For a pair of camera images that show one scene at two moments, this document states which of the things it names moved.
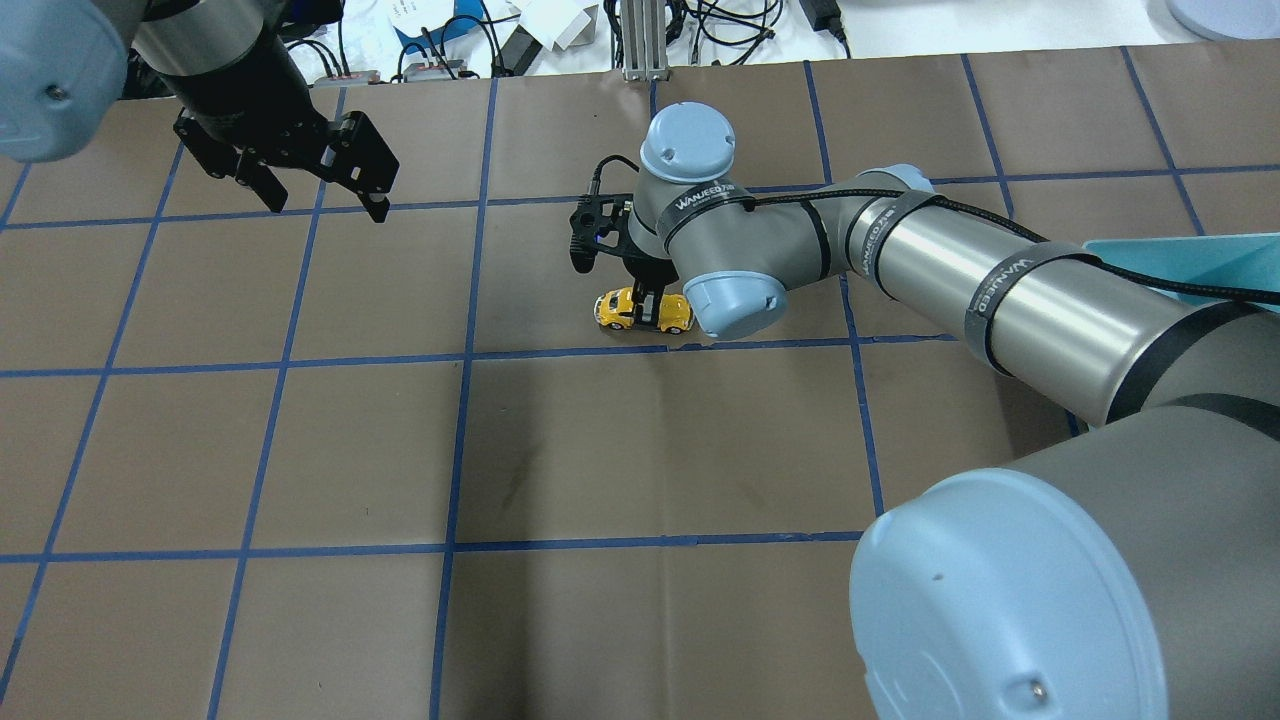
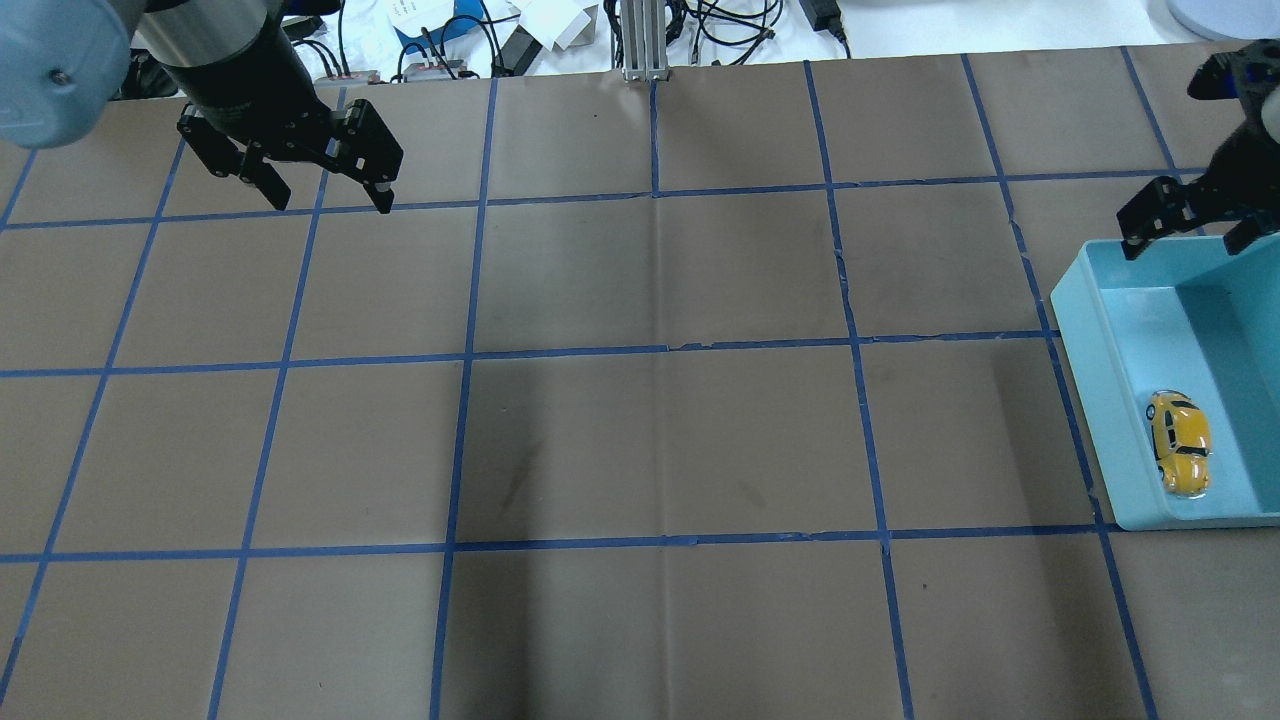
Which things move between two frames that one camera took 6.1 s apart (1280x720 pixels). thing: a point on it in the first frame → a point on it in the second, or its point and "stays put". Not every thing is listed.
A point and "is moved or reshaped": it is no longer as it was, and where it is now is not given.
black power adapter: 516,55 stays put
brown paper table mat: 293,464 stays put
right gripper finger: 638,296 → 1244,232
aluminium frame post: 643,32 stays put
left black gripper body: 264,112 stays put
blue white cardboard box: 450,30 stays put
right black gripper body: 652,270 → 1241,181
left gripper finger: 261,178 stays put
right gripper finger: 655,314 → 1133,248
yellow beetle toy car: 675,313 is moved or reshaped
